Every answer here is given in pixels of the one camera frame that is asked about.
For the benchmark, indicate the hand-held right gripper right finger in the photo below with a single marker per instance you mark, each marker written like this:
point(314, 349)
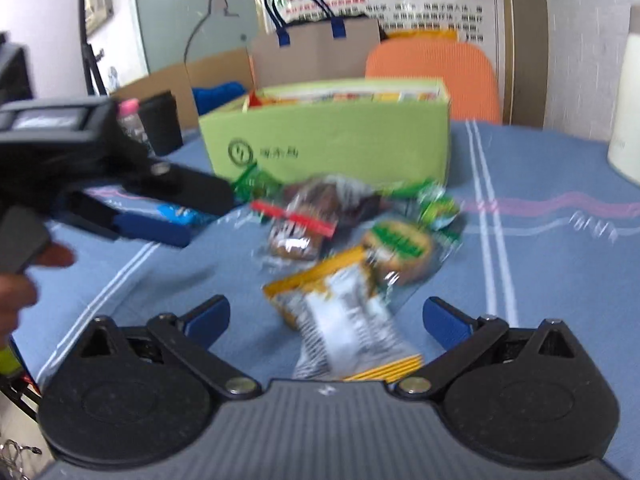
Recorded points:
point(445, 322)

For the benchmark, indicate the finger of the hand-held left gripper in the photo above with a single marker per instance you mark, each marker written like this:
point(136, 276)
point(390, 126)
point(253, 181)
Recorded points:
point(195, 192)
point(150, 227)

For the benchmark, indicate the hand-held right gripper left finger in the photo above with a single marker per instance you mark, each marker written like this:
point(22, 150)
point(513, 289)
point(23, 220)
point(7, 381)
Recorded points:
point(212, 312)

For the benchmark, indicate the blue snack packet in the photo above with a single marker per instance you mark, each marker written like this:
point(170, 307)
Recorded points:
point(175, 214)

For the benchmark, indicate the white and yellow snack packet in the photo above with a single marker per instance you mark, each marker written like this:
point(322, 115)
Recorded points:
point(340, 320)

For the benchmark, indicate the light green cardboard box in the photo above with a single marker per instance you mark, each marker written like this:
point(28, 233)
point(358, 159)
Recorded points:
point(325, 145)

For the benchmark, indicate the row of colourful snack packets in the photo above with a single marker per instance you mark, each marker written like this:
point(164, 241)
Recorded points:
point(350, 96)

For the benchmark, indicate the person's left hand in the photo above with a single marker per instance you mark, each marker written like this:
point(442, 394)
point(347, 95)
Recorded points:
point(15, 300)

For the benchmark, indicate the green snack packet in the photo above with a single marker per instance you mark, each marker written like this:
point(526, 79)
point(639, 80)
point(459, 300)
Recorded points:
point(255, 182)
point(435, 205)

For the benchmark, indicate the black tumbler cup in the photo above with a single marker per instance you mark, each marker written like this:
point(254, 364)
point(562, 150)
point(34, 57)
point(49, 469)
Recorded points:
point(160, 125)

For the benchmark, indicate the clear bottle with pink lid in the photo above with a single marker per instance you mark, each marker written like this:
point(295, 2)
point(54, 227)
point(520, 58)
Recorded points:
point(131, 122)

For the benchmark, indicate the round cookie packet green label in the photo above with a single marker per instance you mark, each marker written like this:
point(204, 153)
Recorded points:
point(400, 247)

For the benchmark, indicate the blue striped tablecloth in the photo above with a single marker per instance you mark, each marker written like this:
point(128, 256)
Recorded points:
point(525, 285)

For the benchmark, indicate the black monitor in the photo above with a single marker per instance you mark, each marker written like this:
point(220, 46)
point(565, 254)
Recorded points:
point(15, 77)

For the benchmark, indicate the black tripod stand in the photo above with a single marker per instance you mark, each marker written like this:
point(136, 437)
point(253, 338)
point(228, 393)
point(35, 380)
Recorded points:
point(95, 67)

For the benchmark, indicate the blue item in cardboard box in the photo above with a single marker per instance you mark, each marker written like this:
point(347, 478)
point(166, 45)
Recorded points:
point(217, 96)

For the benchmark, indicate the brown cookie packet red label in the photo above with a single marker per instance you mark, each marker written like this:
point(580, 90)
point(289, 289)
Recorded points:
point(300, 240)

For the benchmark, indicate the open brown cardboard box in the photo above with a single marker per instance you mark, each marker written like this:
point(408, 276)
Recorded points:
point(215, 70)

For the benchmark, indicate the cat outline glass decal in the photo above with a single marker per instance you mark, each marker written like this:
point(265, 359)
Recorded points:
point(225, 15)

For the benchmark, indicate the neon yellow object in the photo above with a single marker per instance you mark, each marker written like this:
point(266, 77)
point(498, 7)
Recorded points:
point(7, 360)

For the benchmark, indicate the orange chair back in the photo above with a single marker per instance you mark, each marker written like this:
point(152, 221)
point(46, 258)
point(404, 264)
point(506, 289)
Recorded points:
point(430, 75)

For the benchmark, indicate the white thermos jug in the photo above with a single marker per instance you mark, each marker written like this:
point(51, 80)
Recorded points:
point(627, 120)

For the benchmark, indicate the whiteboard with black frame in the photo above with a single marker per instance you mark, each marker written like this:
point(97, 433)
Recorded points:
point(45, 35)

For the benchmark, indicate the white wall unit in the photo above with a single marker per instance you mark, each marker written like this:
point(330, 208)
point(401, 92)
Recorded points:
point(97, 7)

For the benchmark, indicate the white poster with tan frame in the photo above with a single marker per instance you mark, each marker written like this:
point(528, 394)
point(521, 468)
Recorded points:
point(430, 0)

